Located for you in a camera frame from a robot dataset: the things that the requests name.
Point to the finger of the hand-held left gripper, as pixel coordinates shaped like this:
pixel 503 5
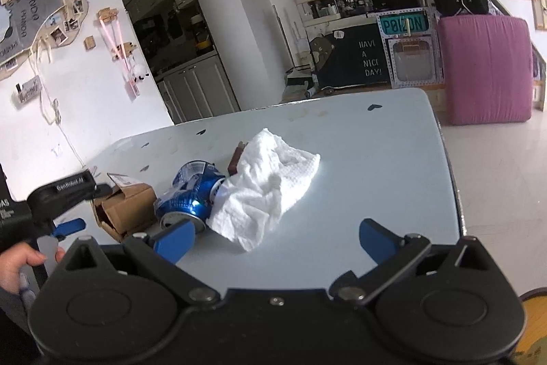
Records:
pixel 104 189
pixel 70 227

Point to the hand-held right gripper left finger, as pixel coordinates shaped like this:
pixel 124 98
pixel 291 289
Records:
pixel 175 242

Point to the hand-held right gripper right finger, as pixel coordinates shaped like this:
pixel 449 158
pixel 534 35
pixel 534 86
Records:
pixel 377 243

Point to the brown cardboard box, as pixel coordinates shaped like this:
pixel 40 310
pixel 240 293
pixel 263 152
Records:
pixel 124 211

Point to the crushed blue can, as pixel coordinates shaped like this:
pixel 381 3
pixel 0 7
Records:
pixel 188 198

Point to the white paper towel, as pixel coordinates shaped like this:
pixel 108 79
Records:
pixel 260 185

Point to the yellow waste bin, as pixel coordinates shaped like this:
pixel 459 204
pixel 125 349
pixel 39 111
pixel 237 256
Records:
pixel 535 326

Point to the person's left hand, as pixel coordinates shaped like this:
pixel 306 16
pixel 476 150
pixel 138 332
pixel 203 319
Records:
pixel 13 271

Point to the white paper slip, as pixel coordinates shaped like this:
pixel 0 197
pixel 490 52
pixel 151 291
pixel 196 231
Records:
pixel 124 180

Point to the brown snack bar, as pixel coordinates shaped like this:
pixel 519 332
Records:
pixel 237 159

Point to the cream kitchen cabinets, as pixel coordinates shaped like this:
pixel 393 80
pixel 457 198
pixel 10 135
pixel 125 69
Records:
pixel 183 70

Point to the white perforated cabinet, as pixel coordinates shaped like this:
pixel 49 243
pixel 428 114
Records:
pixel 414 61

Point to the pink mattress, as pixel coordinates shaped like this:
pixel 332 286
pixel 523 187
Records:
pixel 485 70

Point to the teal sign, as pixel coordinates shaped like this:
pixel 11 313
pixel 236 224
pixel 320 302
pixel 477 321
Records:
pixel 404 24

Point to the pink ribbon wall decoration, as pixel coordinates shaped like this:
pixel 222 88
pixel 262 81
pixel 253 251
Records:
pixel 122 48

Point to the wall photo collage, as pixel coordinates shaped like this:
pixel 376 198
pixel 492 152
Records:
pixel 38 18

